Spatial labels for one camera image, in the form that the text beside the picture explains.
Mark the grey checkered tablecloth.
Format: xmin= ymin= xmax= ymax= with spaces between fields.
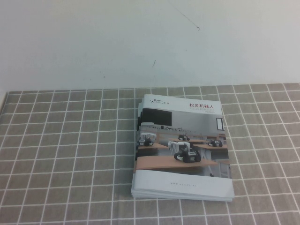
xmin=0 ymin=82 xmax=300 ymax=225

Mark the AgileX brochure with photo cover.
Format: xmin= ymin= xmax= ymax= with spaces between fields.
xmin=132 ymin=93 xmax=235 ymax=201

